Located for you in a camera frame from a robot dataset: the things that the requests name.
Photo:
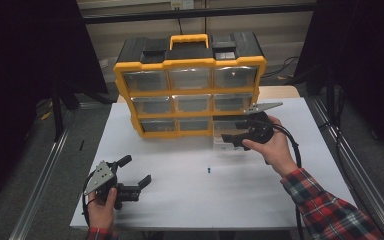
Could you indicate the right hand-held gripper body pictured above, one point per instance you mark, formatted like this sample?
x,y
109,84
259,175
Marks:
x,y
260,130

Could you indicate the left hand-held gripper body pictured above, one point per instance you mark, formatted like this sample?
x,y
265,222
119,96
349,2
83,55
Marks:
x,y
100,176

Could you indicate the clear plastic drawer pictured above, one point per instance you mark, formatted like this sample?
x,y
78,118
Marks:
x,y
223,126

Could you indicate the yellow black organizer cabinet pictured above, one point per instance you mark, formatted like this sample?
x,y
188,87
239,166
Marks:
x,y
190,62

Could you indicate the person's right hand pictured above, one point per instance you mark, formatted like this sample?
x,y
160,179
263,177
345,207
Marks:
x,y
278,153

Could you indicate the person's left hand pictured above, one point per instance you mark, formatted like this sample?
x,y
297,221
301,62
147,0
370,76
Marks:
x,y
101,215

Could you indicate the small black floor item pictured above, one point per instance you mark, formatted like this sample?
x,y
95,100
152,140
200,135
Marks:
x,y
81,145

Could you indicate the grid of clear drawers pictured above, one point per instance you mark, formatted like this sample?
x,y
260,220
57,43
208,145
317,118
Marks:
x,y
190,78

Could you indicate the black metal stand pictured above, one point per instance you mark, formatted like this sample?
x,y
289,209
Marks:
x,y
57,113

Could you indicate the small yellow floor item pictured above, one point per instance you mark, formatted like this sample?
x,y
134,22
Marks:
x,y
46,115

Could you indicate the black curtain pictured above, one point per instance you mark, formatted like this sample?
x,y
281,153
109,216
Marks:
x,y
373,50
20,66

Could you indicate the black horizontal bar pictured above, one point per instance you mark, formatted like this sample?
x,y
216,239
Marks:
x,y
146,16

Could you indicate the aluminium rail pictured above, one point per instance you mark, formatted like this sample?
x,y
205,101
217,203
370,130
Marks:
x,y
40,186
360,173

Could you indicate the white wall socket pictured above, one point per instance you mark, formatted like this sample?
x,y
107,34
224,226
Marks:
x,y
182,4

